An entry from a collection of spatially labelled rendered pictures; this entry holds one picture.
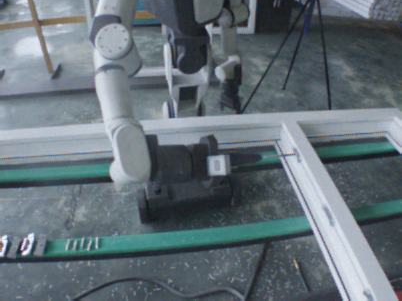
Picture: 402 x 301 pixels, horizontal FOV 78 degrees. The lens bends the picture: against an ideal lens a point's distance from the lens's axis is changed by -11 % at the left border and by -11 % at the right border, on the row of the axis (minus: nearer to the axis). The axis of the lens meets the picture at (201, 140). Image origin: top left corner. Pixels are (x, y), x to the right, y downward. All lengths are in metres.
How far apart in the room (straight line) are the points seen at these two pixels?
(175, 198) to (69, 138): 0.85
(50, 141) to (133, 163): 0.35
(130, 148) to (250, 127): 0.38
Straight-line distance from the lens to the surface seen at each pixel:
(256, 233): 0.63
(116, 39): 0.59
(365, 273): 0.59
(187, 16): 0.89
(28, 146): 0.85
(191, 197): 1.50
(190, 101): 1.25
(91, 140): 0.78
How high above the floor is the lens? 1.40
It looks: 42 degrees down
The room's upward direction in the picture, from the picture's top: 3 degrees clockwise
